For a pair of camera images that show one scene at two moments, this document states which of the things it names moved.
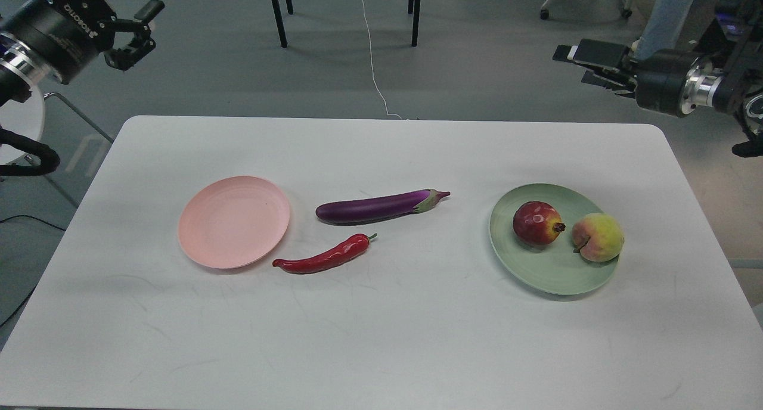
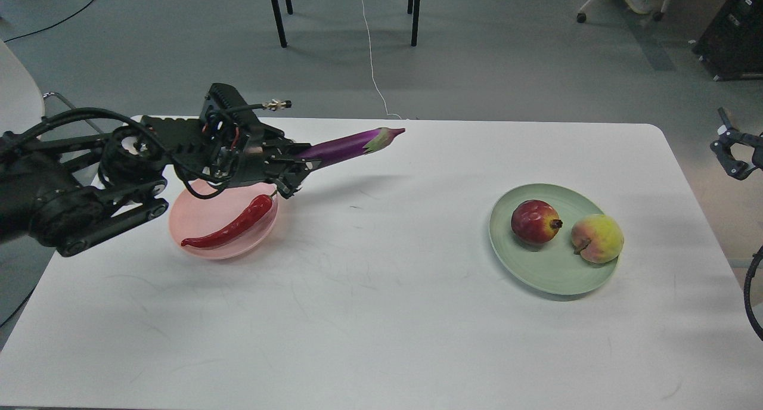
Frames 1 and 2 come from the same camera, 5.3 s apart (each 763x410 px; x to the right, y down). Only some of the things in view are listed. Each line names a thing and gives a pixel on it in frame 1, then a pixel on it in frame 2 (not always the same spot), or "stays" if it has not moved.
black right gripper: x=660 y=75 -> x=734 y=165
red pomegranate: x=536 y=223 stays
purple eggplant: x=365 y=210 -> x=349 y=147
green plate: x=553 y=267 stays
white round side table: x=26 y=119 stays
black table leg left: x=282 y=33 stays
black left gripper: x=62 y=28 -> x=238 y=143
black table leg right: x=416 y=12 stays
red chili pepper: x=343 y=251 -> x=254 y=214
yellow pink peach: x=598 y=237 stays
